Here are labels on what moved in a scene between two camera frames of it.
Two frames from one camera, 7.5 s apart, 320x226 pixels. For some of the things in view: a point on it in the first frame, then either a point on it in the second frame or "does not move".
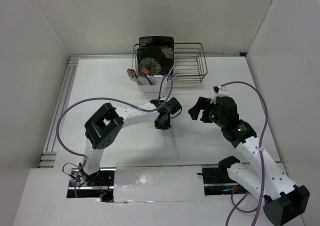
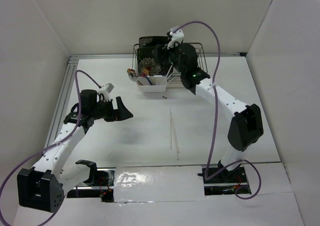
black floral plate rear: x=156 y=41 does not move
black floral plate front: x=158 y=60 does not move
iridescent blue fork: x=145 y=75 does not move
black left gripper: x=165 y=126 -> x=121 y=113
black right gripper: x=215 y=104 -> x=163 y=51
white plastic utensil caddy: x=156 y=80 does not move
